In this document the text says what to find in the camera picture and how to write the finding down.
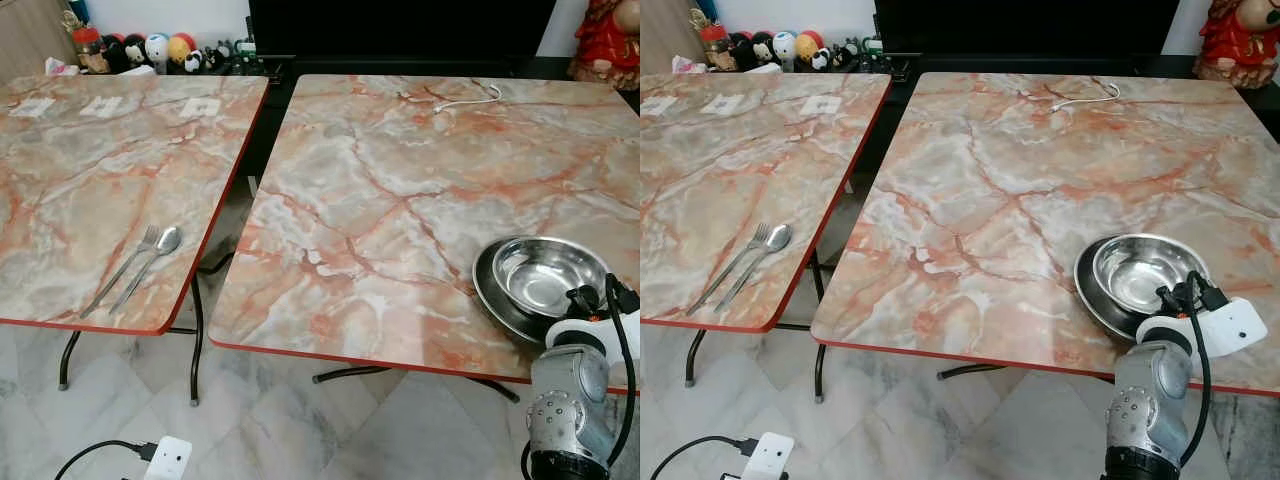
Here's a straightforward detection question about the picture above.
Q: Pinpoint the stainless steel plate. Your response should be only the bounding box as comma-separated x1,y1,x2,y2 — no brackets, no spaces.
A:
472,237,613,348
1074,236,1213,341

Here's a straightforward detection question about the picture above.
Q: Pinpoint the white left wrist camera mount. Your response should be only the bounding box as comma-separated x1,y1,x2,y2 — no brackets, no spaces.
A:
143,436,193,480
742,432,796,480

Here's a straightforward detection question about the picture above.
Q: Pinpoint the black television screen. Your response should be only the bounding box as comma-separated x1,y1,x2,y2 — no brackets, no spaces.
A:
874,0,1181,56
248,0,557,59

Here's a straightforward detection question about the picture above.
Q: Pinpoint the marble pattern folding table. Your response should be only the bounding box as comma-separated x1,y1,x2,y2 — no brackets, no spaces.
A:
810,70,1280,397
640,72,893,403
208,73,641,403
0,73,271,406

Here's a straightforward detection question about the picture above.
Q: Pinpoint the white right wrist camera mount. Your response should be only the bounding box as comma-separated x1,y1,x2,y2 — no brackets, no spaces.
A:
1137,297,1269,361
545,310,641,353

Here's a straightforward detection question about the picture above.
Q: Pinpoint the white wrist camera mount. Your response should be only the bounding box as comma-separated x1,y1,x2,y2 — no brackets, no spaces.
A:
1137,297,1269,361
143,436,193,480
742,432,796,480
545,310,641,353

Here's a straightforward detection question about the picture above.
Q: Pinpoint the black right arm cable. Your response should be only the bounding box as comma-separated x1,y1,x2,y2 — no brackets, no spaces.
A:
1180,270,1231,469
520,272,641,480

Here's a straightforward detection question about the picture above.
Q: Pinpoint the light wooden cabinet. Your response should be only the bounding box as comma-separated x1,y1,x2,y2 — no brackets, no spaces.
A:
640,0,706,73
0,0,79,86

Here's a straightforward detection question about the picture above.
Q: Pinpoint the stainless steel bowl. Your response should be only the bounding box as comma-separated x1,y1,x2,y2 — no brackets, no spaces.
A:
1092,234,1211,316
492,237,609,319

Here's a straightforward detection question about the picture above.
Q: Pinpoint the red figurine statue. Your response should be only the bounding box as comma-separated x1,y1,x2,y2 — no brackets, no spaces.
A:
568,0,641,91
1192,0,1280,89

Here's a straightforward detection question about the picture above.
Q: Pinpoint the silver metal fork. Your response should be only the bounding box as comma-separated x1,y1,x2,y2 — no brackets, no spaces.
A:
80,225,161,319
686,222,769,316

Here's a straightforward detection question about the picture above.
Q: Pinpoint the thin white cable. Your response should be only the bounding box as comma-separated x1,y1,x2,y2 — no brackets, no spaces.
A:
1050,82,1122,111
432,84,504,113

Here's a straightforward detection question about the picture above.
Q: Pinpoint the silver metal spoon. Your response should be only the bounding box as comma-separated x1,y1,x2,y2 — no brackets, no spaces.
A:
108,227,184,316
714,224,793,312

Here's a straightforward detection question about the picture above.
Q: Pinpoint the black round plush doll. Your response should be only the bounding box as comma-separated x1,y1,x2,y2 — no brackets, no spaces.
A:
730,31,777,71
104,33,151,73

